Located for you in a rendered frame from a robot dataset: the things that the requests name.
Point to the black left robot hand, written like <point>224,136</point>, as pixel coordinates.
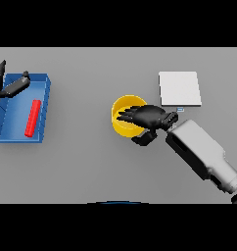
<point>12,88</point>

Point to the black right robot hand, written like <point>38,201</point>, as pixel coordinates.
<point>149,116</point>

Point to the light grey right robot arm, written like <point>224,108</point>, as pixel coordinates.
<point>202,153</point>

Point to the yellow bowl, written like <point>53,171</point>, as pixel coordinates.
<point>123,126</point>

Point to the red beaker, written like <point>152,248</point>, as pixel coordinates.
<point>33,118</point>

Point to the pale square measuring scale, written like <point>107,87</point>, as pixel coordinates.
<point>179,88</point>

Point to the blue tray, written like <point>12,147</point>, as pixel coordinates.
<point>22,109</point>

